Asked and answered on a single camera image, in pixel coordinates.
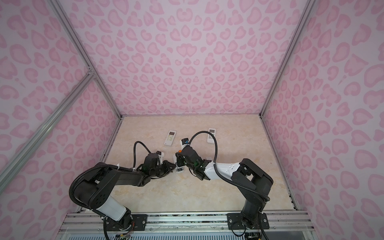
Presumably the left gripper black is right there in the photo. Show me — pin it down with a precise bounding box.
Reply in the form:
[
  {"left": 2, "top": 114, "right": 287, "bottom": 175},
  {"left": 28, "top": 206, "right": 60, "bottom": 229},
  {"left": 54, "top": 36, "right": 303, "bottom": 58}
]
[{"left": 150, "top": 160, "right": 177, "bottom": 179}]

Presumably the red white remote control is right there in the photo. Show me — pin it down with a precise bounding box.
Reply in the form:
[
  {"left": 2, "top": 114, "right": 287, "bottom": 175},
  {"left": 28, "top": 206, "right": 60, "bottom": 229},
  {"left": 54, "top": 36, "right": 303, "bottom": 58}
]
[{"left": 175, "top": 163, "right": 185, "bottom": 173}]

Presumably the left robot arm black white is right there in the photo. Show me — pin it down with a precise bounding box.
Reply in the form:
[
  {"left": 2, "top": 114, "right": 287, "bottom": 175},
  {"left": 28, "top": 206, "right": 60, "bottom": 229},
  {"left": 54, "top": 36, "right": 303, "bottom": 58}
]
[{"left": 69, "top": 153, "right": 177, "bottom": 231}]

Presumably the white remote control left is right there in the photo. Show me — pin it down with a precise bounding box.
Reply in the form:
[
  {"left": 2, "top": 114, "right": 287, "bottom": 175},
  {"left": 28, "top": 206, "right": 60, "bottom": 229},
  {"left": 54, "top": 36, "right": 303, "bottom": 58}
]
[{"left": 164, "top": 130, "right": 177, "bottom": 146}]

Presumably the white remote control right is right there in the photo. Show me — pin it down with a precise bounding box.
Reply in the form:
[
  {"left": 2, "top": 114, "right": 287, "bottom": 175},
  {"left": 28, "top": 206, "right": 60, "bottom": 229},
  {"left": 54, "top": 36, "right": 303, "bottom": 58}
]
[{"left": 207, "top": 128, "right": 216, "bottom": 144}]

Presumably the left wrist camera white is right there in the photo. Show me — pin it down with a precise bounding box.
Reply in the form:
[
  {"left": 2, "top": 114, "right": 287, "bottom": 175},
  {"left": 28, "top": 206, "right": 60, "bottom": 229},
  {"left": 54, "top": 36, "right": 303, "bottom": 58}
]
[{"left": 156, "top": 151, "right": 165, "bottom": 165}]

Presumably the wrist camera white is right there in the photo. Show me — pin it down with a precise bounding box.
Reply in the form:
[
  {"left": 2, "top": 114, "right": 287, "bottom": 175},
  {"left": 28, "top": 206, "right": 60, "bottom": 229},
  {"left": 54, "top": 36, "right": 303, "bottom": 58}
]
[
  {"left": 180, "top": 138, "right": 190, "bottom": 149},
  {"left": 156, "top": 151, "right": 165, "bottom": 165}
]

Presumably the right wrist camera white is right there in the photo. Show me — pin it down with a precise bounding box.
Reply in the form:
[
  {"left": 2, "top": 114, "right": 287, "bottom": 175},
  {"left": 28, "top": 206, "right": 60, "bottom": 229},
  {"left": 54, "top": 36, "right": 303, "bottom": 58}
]
[{"left": 180, "top": 138, "right": 190, "bottom": 149}]

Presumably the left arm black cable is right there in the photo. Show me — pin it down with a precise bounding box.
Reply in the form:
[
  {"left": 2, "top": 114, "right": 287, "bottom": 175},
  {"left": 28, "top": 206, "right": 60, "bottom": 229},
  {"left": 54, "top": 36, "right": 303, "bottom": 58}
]
[{"left": 133, "top": 140, "right": 152, "bottom": 170}]

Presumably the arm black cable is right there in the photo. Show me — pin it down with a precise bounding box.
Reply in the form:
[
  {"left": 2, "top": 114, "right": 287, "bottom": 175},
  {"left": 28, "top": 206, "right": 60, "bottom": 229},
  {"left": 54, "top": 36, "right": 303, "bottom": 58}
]
[
  {"left": 133, "top": 140, "right": 152, "bottom": 170},
  {"left": 188, "top": 130, "right": 271, "bottom": 202}
]

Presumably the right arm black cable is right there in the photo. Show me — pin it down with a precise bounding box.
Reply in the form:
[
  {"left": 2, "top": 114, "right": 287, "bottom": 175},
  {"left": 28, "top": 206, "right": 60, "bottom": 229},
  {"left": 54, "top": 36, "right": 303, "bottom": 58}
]
[{"left": 188, "top": 130, "right": 271, "bottom": 202}]

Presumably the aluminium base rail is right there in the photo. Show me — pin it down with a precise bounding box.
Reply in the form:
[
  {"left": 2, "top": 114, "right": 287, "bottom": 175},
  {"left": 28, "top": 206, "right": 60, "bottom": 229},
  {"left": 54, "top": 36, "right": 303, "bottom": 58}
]
[{"left": 57, "top": 210, "right": 318, "bottom": 240}]

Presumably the aluminium diagonal frame bar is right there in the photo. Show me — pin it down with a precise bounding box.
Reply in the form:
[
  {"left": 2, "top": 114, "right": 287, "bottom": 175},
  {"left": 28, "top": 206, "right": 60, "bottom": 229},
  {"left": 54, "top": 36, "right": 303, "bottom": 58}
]
[{"left": 1, "top": 71, "right": 95, "bottom": 193}]

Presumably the aluminium left corner post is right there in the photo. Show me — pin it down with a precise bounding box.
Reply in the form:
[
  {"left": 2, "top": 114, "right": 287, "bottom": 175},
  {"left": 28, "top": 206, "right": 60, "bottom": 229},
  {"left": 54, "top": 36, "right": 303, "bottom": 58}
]
[{"left": 48, "top": 0, "right": 123, "bottom": 120}]

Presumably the aluminium corner post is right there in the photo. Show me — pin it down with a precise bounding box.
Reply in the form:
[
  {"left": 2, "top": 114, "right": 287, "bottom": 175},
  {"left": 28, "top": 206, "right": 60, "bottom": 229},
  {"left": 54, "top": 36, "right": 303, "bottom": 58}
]
[
  {"left": 48, "top": 0, "right": 123, "bottom": 120},
  {"left": 259, "top": 0, "right": 318, "bottom": 119}
]

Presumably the aluminium right corner post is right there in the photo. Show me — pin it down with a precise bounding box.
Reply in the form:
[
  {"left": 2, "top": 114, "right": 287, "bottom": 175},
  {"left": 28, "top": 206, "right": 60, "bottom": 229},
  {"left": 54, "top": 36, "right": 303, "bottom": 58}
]
[{"left": 259, "top": 0, "right": 318, "bottom": 119}]

